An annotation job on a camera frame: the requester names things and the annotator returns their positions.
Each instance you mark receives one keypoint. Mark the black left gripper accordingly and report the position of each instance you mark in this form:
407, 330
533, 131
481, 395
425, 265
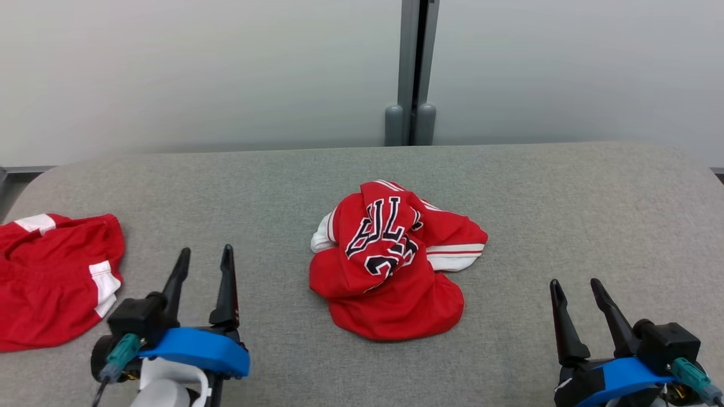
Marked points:
229, 332

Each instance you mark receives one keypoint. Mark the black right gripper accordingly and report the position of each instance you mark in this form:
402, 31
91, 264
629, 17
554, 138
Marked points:
577, 384

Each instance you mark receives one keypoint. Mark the red shorts with white stripes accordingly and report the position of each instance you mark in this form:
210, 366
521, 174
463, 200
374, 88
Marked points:
51, 282

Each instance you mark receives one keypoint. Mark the red white basketball jersey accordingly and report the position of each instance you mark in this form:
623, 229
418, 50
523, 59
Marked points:
396, 282

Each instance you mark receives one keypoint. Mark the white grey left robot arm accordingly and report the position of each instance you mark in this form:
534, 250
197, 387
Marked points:
164, 390

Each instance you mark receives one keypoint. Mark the blue right camera mount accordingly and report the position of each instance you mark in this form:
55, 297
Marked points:
628, 376

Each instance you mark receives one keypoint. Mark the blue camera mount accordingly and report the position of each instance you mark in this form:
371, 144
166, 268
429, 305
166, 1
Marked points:
198, 350
628, 376

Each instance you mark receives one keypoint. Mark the blue left camera mount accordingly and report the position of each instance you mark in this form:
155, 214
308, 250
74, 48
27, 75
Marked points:
198, 350

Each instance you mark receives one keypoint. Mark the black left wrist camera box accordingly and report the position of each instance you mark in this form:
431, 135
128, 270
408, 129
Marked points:
138, 319

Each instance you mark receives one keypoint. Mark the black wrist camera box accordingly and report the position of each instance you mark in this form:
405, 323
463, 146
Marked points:
138, 319
667, 339

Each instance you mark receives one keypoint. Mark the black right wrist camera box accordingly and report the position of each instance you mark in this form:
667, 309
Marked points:
667, 339

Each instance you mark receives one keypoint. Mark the teal left camera connector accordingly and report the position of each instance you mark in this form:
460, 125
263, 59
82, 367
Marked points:
121, 353

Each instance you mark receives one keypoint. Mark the teal camera connector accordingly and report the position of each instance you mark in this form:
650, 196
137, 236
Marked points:
693, 376
121, 353

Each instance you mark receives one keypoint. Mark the teal right camera connector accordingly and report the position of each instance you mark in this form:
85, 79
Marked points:
693, 376

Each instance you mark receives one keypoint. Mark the grey rounded post cap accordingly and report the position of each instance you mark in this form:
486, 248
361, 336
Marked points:
425, 127
394, 127

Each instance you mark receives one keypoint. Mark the grey metal partition post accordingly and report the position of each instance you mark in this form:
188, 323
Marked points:
408, 51

